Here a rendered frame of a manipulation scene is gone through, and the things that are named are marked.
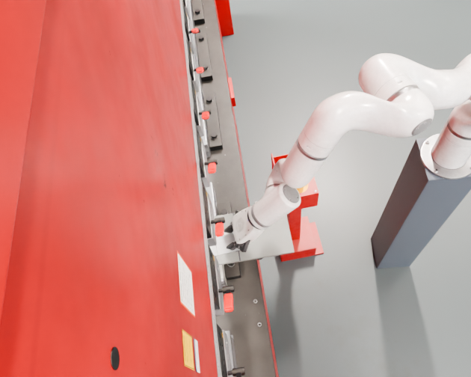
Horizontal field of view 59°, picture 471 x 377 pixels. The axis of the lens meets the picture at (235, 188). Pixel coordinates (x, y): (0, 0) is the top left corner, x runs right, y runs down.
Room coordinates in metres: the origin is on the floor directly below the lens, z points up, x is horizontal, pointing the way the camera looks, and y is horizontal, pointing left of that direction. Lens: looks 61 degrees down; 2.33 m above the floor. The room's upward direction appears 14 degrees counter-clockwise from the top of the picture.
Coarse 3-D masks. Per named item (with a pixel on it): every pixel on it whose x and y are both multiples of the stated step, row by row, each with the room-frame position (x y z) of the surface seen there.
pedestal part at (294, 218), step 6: (294, 210) 0.83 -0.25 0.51; (300, 210) 0.83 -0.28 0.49; (288, 216) 0.86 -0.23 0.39; (294, 216) 0.83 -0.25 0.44; (300, 216) 0.83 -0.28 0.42; (288, 222) 0.86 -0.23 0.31; (294, 222) 0.83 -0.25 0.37; (300, 222) 0.83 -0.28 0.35; (294, 228) 0.83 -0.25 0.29; (300, 228) 0.83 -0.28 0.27; (294, 234) 0.83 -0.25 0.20; (300, 234) 0.83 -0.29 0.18
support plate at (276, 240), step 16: (224, 224) 0.62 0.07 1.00; (272, 224) 0.57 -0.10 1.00; (288, 224) 0.56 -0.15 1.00; (256, 240) 0.53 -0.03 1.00; (272, 240) 0.52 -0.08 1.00; (288, 240) 0.50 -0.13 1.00; (224, 256) 0.50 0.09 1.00; (240, 256) 0.49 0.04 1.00; (256, 256) 0.48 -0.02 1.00; (272, 256) 0.47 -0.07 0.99
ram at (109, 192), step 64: (64, 0) 0.35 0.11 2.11; (128, 0) 0.58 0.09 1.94; (64, 64) 0.28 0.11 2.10; (128, 64) 0.44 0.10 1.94; (64, 128) 0.22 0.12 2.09; (128, 128) 0.33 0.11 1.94; (192, 128) 0.74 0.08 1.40; (64, 192) 0.17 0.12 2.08; (128, 192) 0.24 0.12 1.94; (192, 192) 0.48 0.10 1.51; (64, 256) 0.12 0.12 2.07; (128, 256) 0.17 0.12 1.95; (192, 256) 0.30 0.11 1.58; (64, 320) 0.08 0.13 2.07; (128, 320) 0.11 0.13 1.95; (192, 320) 0.17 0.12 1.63
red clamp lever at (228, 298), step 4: (224, 288) 0.32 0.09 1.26; (228, 288) 0.31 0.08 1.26; (232, 288) 0.31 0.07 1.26; (224, 292) 0.31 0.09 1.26; (228, 292) 0.30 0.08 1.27; (224, 296) 0.29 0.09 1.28; (228, 296) 0.29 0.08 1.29; (232, 296) 0.28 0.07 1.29; (224, 300) 0.28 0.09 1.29; (228, 300) 0.27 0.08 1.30; (232, 300) 0.27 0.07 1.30; (224, 304) 0.26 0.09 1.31; (228, 304) 0.26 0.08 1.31; (232, 304) 0.26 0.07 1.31; (224, 308) 0.25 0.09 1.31; (228, 308) 0.25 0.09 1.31; (232, 308) 0.25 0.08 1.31
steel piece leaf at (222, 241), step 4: (216, 236) 0.58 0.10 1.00; (220, 236) 0.57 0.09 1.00; (224, 236) 0.57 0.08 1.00; (228, 236) 0.57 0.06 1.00; (232, 236) 0.56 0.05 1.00; (220, 240) 0.56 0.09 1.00; (224, 240) 0.56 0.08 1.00; (228, 240) 0.55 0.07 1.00; (232, 240) 0.55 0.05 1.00; (220, 244) 0.55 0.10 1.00; (224, 244) 0.54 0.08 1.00; (228, 244) 0.54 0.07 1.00; (220, 248) 0.53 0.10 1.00; (224, 248) 0.53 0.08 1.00; (236, 248) 0.52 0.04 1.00; (220, 252) 0.52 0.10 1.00; (224, 252) 0.51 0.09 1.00; (228, 252) 0.51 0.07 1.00
